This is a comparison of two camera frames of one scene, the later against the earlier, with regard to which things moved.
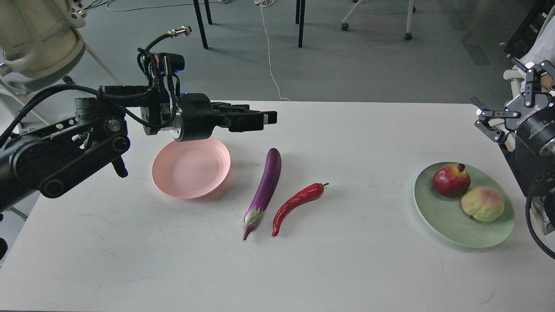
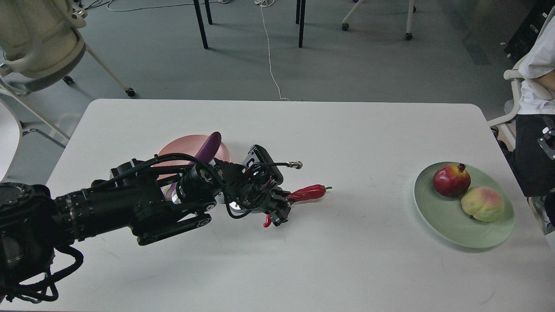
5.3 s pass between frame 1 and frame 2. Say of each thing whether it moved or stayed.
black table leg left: stayed
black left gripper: moved
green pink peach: stayed
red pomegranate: stayed
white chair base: stayed
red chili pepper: moved
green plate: stayed
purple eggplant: moved
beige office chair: stayed
